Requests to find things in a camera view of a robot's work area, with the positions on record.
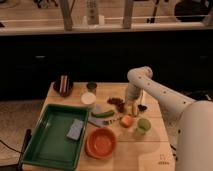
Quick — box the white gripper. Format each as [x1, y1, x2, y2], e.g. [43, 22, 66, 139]
[125, 83, 142, 112]

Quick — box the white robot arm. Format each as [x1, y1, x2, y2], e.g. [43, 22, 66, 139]
[125, 66, 213, 171]

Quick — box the red bowl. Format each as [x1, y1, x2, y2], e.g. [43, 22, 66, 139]
[85, 128, 117, 159]

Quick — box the dark bowl with sticks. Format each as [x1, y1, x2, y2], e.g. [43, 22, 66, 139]
[53, 75, 73, 97]

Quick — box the yellow banana toy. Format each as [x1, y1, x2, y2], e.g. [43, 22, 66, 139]
[132, 102, 138, 117]

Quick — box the orange tomato toy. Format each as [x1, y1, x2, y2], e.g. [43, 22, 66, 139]
[120, 115, 134, 128]

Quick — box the green pepper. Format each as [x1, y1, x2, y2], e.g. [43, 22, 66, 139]
[91, 110, 114, 118]

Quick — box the green cup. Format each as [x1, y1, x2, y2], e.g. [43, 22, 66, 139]
[136, 118, 151, 134]

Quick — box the metal fork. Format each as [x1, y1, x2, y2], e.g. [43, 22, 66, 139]
[103, 117, 122, 126]

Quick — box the grey cloth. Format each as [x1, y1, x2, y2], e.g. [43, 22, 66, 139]
[88, 106, 104, 127]

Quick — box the white round container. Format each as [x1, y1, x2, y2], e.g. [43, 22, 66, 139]
[81, 92, 96, 106]

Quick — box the small dark cup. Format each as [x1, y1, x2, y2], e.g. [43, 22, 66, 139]
[86, 82, 97, 93]

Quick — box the blue sponge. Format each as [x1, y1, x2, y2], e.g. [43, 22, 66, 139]
[67, 119, 84, 140]

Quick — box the green plastic tray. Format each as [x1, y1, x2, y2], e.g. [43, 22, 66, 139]
[22, 104, 89, 171]

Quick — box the white remote control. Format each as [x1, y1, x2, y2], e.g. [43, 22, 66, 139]
[86, 0, 99, 25]

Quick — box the wooden frame post right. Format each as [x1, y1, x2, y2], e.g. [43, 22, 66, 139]
[122, 0, 134, 29]

